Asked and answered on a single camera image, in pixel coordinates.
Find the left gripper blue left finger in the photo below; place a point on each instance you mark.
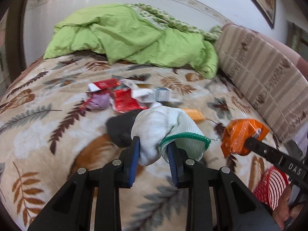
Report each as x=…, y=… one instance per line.
x=131, y=163

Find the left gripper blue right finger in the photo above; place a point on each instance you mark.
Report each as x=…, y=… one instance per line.
x=175, y=158

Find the black plastic bag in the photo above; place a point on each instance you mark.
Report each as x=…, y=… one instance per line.
x=119, y=128

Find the white glove with green cuff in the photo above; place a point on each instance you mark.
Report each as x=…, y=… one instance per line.
x=162, y=125

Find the orange cardboard medicine box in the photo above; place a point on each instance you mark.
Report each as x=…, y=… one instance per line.
x=195, y=114

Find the orange snack bag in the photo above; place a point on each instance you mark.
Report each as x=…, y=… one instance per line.
x=236, y=133

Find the person's right hand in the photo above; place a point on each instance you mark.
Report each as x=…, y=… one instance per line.
x=283, y=212

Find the red plastic mesh basket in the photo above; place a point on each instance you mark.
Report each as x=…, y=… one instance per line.
x=271, y=187

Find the white barcode cardboard box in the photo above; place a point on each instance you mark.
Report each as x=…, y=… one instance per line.
x=146, y=95

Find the purple crumpled wrapper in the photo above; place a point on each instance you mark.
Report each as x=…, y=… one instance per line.
x=98, y=101

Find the red and white cigarette pack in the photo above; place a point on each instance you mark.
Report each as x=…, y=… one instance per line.
x=103, y=84

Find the striped floral brown cushion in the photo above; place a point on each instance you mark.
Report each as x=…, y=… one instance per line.
x=272, y=84

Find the green crumpled quilt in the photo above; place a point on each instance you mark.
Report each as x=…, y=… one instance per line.
x=137, y=33

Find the dark wooden door frame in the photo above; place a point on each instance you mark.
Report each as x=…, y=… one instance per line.
x=14, y=38

